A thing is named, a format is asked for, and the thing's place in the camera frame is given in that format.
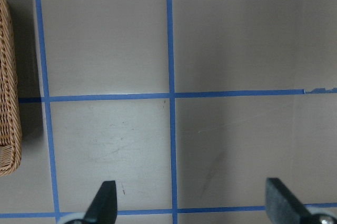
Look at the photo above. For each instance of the brown wicker basket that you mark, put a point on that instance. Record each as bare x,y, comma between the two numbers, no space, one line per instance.
11,131

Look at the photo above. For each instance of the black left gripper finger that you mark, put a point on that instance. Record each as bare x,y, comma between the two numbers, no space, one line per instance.
103,208

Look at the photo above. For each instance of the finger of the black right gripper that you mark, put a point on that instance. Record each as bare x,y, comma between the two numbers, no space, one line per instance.
282,206

